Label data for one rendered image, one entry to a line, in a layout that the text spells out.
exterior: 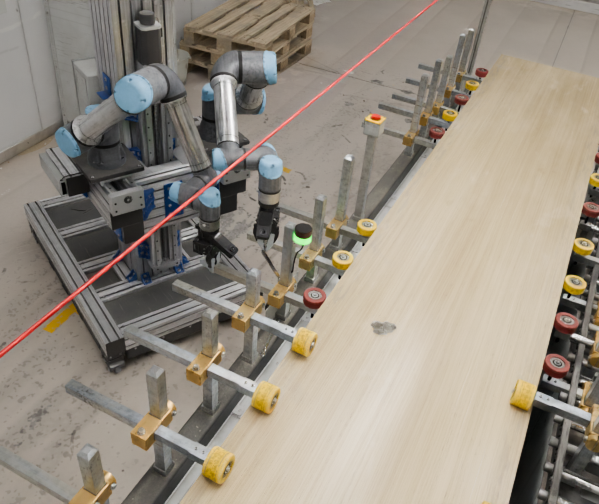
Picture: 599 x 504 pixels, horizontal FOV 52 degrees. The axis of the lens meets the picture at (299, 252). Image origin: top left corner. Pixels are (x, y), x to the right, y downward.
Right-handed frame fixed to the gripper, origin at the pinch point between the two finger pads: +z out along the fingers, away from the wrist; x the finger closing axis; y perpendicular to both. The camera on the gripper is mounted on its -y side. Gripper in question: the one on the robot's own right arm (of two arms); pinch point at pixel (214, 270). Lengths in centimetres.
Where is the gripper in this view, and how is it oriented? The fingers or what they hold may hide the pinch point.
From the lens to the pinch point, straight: 237.7
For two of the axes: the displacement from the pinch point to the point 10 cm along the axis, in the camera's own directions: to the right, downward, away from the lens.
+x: -4.5, 5.3, -7.2
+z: -0.9, 7.8, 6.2
